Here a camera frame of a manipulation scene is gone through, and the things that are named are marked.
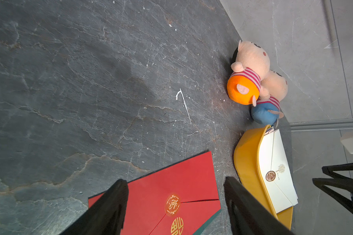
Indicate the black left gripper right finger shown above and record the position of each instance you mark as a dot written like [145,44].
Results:
[247,216]

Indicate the yellow plastic storage box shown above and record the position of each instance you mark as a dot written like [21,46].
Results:
[246,163]

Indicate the cream white envelope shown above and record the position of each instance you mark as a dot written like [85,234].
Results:
[275,171]

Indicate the plush doll blue pants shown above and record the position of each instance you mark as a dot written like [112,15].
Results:
[268,110]

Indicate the red envelope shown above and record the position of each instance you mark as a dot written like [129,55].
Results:
[181,199]

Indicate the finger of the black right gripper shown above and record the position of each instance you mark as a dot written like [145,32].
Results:
[337,181]

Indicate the dark green envelope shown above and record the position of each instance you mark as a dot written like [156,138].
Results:
[209,224]

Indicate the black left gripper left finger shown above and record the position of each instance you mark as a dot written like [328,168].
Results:
[106,216]

